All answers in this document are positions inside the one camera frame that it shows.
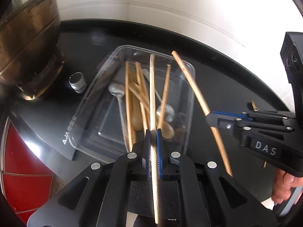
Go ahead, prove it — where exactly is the silver metal spoon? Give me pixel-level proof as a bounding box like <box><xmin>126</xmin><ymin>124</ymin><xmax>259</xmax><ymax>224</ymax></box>
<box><xmin>108</xmin><ymin>82</ymin><xmax>129</xmax><ymax>152</ymax></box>
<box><xmin>142</xmin><ymin>69</ymin><xmax>175</xmax><ymax>123</ymax></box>

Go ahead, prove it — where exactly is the beige plastic spoon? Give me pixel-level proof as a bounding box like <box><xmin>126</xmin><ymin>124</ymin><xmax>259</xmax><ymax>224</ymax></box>
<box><xmin>128</xmin><ymin>82</ymin><xmax>175</xmax><ymax>139</ymax></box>

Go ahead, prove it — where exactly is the wooden chopstick bundle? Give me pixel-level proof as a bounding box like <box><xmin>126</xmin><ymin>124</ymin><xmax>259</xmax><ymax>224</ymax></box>
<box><xmin>251</xmin><ymin>100</ymin><xmax>259</xmax><ymax>111</ymax></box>

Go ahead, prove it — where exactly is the translucent amber plastic spoon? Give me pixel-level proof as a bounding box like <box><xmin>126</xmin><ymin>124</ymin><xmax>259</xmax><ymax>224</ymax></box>
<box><xmin>130</xmin><ymin>92</ymin><xmax>143</xmax><ymax>131</ymax></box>

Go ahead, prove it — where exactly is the person's right hand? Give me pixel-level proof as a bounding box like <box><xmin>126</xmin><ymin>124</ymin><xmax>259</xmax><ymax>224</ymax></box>
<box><xmin>272</xmin><ymin>169</ymin><xmax>302</xmax><ymax>204</ymax></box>

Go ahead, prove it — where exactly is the clear plastic tray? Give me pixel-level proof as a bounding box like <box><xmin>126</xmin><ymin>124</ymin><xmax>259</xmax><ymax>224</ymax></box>
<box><xmin>68</xmin><ymin>45</ymin><xmax>194</xmax><ymax>163</ymax></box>

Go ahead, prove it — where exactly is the silver stove knob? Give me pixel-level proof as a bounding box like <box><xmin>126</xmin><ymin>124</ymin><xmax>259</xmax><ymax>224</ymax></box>
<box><xmin>69</xmin><ymin>72</ymin><xmax>87</xmax><ymax>94</ymax></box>

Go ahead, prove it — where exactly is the gas stove burner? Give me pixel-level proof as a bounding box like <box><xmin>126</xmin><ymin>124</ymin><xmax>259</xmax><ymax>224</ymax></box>
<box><xmin>18</xmin><ymin>47</ymin><xmax>65</xmax><ymax>101</ymax></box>

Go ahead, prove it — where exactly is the black camera module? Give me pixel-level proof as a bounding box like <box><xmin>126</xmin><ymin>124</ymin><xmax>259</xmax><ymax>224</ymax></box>
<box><xmin>280</xmin><ymin>32</ymin><xmax>303</xmax><ymax>126</ymax></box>

